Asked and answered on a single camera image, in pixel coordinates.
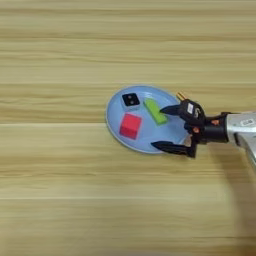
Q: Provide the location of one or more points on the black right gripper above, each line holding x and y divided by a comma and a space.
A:
213, 131

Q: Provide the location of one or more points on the light blue round plate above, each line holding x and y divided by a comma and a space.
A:
150, 138

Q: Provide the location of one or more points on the black cube with white base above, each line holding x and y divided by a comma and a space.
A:
130, 100

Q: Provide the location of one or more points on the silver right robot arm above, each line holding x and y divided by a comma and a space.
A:
243, 128

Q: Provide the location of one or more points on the green rectangular block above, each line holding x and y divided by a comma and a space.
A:
155, 111

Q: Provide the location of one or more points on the red cube block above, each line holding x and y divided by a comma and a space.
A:
130, 126

